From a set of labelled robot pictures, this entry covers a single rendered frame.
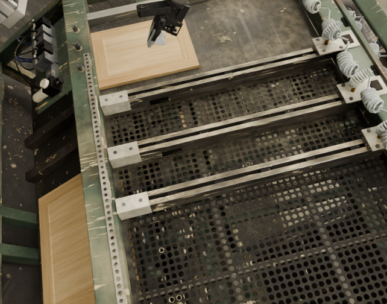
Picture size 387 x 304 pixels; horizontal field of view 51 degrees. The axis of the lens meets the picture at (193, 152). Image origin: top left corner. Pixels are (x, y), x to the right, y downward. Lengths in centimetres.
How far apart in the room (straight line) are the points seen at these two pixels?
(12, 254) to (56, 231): 22
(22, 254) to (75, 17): 123
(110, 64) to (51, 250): 94
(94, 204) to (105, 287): 32
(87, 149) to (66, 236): 50
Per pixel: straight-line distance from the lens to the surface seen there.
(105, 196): 163
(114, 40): 218
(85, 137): 180
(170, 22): 146
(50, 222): 219
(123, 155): 168
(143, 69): 200
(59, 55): 218
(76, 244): 201
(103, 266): 154
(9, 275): 237
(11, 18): 172
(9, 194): 256
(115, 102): 184
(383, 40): 259
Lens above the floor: 183
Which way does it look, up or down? 22 degrees down
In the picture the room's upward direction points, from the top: 61 degrees clockwise
